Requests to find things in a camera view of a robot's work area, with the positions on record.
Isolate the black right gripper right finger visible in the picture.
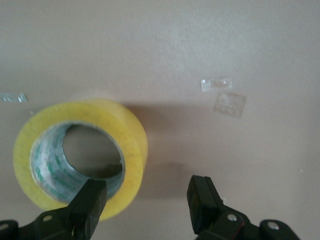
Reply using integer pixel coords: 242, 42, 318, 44
187, 174, 301, 240

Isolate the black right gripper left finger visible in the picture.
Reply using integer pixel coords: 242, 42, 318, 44
0, 178, 108, 240

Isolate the yellow clear packing tape roll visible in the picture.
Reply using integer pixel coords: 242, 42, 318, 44
12, 98, 149, 222

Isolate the square tape residue patch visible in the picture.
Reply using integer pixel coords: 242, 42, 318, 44
212, 91, 247, 119

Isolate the clear tape scrap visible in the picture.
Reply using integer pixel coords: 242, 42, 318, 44
200, 77, 234, 93
0, 91, 27, 104

